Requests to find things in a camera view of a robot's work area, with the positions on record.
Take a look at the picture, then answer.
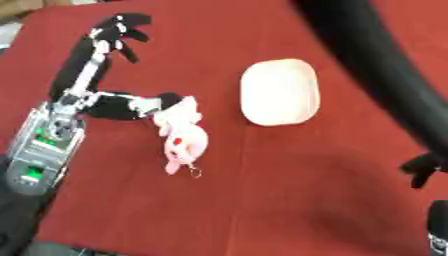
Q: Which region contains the thick black curved band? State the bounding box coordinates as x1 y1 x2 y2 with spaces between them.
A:
288 0 448 157

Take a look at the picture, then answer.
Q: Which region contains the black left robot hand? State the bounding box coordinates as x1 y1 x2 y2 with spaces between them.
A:
47 12 189 122

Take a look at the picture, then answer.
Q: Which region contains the white rounded rectangular case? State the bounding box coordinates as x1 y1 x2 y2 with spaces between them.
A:
238 58 322 128

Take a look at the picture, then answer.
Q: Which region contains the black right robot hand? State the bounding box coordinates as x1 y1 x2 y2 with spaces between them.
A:
399 151 448 190

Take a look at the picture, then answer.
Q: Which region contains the pink plush toy with keyring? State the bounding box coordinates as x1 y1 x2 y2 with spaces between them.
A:
152 95 210 180

